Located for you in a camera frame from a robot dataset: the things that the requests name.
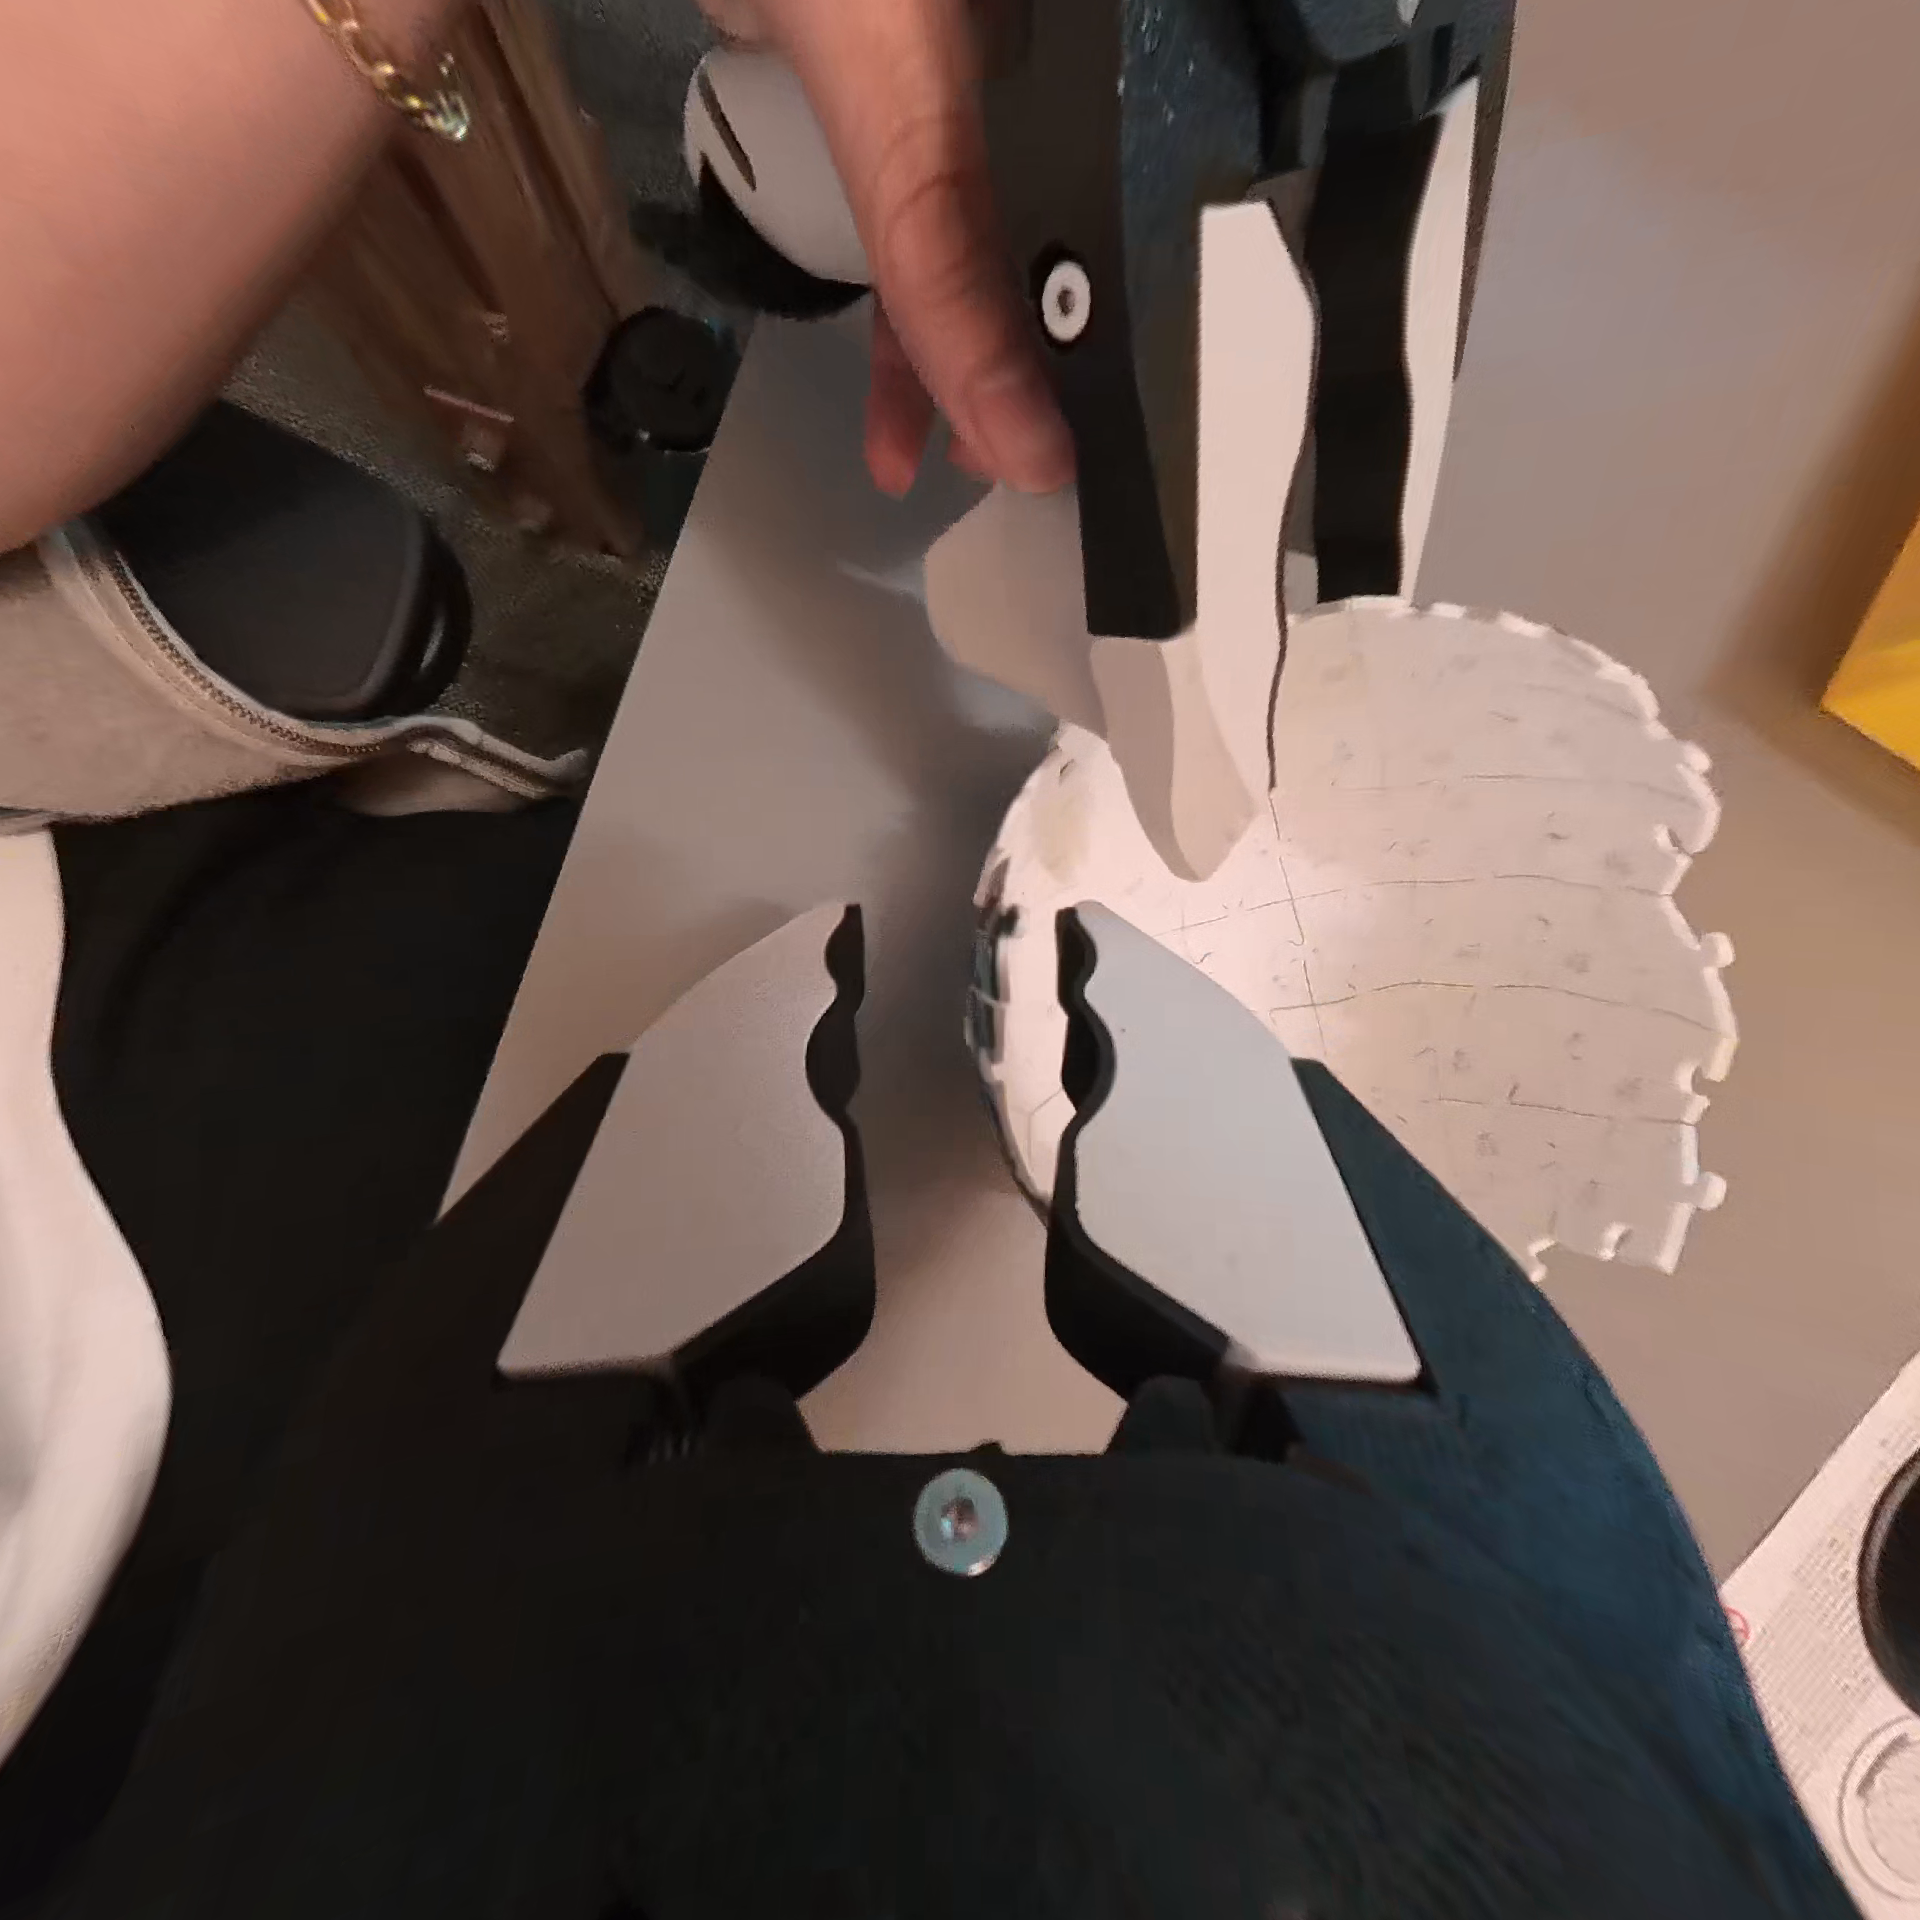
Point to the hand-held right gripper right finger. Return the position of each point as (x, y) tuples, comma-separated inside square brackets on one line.
[(1232, 1202)]

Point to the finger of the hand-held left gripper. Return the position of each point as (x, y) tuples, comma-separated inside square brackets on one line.
[(1232, 495), (1437, 346)]

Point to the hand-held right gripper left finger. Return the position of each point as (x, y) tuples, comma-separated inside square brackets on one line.
[(705, 1183)]

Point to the partly built puzzle ball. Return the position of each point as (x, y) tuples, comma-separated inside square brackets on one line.
[(1501, 958)]

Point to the person's left forearm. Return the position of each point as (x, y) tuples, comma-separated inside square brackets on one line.
[(151, 226)]

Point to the person's left hand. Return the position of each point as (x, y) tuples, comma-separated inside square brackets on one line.
[(931, 178)]

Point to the person's black trousers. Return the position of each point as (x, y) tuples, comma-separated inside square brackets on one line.
[(299, 1050)]

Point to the yellow plastic bin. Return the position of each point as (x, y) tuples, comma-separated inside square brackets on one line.
[(1884, 659)]

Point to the dark travel mug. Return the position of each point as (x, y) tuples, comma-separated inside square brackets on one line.
[(658, 374)]

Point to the person's white shirt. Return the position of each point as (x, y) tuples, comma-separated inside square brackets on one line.
[(62, 1274)]

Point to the wooden cabinet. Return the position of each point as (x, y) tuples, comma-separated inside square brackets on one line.
[(510, 226)]

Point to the white instruction leaflet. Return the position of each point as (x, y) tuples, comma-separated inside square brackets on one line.
[(1799, 1652)]

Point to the black rounded object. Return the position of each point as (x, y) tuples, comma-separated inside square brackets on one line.
[(284, 556)]

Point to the black dome stand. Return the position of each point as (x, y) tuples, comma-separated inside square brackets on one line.
[(1897, 1575)]

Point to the grey zipped jacket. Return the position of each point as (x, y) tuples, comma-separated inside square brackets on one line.
[(92, 704)]

